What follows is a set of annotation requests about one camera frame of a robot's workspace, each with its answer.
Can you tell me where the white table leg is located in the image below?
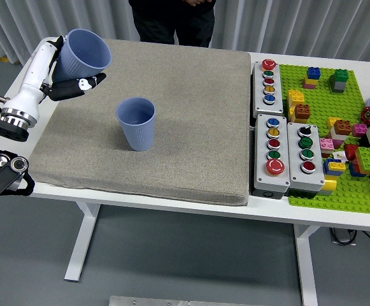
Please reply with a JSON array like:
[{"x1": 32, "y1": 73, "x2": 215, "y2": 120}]
[
  {"x1": 64, "y1": 201, "x2": 102, "y2": 283},
  {"x1": 292, "y1": 222, "x2": 318, "y2": 306}
]

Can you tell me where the silver metal plate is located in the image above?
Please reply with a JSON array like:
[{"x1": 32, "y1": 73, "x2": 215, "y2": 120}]
[{"x1": 108, "y1": 295, "x2": 246, "y2": 306}]

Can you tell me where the short grey five-button box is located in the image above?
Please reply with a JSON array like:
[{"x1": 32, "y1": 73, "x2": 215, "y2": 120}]
[{"x1": 251, "y1": 59, "x2": 285, "y2": 118}]

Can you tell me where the green orange blue brick stack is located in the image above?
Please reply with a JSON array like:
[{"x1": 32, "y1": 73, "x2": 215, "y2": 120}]
[{"x1": 350, "y1": 147, "x2": 370, "y2": 178}]

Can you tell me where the magenta toy brick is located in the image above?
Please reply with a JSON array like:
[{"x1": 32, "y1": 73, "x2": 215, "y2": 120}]
[{"x1": 352, "y1": 123, "x2": 368, "y2": 138}]

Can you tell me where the grey selector switch button box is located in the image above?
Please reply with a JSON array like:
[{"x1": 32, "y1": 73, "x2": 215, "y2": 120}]
[{"x1": 287, "y1": 122, "x2": 326, "y2": 193}]

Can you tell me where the green studded baseplate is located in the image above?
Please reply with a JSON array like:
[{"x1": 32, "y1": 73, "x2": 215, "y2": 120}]
[{"x1": 279, "y1": 63, "x2": 370, "y2": 216}]

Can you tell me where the blue yellow pink brick stack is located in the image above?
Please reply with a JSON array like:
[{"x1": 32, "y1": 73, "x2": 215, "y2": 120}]
[{"x1": 302, "y1": 66, "x2": 322, "y2": 90}]

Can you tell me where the green grey brick stack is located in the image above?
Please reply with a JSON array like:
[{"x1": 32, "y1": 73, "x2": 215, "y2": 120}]
[{"x1": 329, "y1": 69, "x2": 350, "y2": 94}]

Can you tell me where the yellow black floor tape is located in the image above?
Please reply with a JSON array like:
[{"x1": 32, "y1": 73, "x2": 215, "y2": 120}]
[{"x1": 0, "y1": 54, "x2": 25, "y2": 64}]

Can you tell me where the person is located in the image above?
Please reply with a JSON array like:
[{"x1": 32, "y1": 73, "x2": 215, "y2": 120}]
[{"x1": 127, "y1": 0, "x2": 217, "y2": 48}]

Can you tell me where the grey-brown fabric mat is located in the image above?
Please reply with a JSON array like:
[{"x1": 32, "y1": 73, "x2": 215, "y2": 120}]
[{"x1": 30, "y1": 38, "x2": 252, "y2": 207}]

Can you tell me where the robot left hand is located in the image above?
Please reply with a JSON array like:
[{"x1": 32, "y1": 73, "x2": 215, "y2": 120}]
[{"x1": 1, "y1": 35, "x2": 108, "y2": 119}]

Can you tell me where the yellow white brown brick stack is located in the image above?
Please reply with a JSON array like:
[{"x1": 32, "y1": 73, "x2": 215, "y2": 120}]
[{"x1": 326, "y1": 117, "x2": 353, "y2": 141}]

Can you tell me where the brown toy brick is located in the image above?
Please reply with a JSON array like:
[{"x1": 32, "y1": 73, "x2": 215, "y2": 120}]
[{"x1": 294, "y1": 103, "x2": 311, "y2": 124}]

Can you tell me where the blue ribbed plastic cup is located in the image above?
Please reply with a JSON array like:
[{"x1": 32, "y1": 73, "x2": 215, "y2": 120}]
[
  {"x1": 53, "y1": 28, "x2": 112, "y2": 83},
  {"x1": 116, "y1": 97, "x2": 157, "y2": 152}
]

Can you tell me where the tall grey five-button box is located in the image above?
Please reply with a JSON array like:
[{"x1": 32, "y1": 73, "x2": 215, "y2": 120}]
[{"x1": 253, "y1": 113, "x2": 291, "y2": 200}]

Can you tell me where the yellow cylinder toy brick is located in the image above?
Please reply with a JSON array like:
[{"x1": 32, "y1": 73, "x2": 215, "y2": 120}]
[{"x1": 317, "y1": 175, "x2": 338, "y2": 196}]

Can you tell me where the red toy piece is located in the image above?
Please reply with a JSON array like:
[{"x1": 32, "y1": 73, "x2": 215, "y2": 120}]
[{"x1": 343, "y1": 143, "x2": 360, "y2": 160}]

